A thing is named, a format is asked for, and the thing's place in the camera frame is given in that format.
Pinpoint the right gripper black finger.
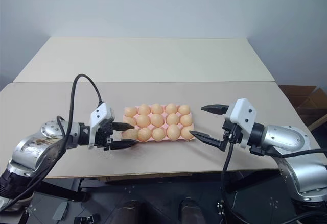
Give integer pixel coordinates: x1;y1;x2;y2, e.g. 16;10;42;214
200;104;229;116
189;130;227;152

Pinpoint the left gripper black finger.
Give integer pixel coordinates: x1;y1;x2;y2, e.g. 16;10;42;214
111;122;135;131
111;139;139;151

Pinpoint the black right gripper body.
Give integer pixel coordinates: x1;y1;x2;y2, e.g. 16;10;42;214
221;118;243;146

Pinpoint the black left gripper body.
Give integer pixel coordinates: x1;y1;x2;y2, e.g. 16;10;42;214
93;121;115;152

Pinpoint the tan egg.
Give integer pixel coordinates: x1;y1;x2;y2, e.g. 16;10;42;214
179;113;194;127
121;128;140;141
177;104;192;115
180;125;195;141
151;103;165;115
150;114;165;128
124;106;138;118
165;103;178;115
136;114;151;128
138;103;151;116
137;127;153;142
152;127;166;142
166;123;181;141
166;113;180;126
123;116;137;128

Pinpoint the pink egg tray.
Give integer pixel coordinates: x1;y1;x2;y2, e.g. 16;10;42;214
122;104;196;143

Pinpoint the dark rounded shape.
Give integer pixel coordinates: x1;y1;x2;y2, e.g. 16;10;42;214
178;197;206;224
116;199;144;224

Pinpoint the brown cardboard box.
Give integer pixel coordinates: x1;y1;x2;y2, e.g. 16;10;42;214
277;84;327;133

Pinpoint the grey wedge plate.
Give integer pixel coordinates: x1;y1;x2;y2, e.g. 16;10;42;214
52;201;70;221

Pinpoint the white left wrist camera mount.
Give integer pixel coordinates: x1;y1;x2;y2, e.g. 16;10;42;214
88;102;116;150

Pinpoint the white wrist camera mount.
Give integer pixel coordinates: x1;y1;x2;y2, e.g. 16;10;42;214
229;97;258;150
88;102;116;150

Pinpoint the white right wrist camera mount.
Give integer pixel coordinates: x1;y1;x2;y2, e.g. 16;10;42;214
229;97;258;150

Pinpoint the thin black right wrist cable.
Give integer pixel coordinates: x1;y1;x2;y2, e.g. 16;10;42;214
251;146;327;157

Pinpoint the black table frame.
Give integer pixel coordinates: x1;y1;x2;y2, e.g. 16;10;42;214
30;172;284;224

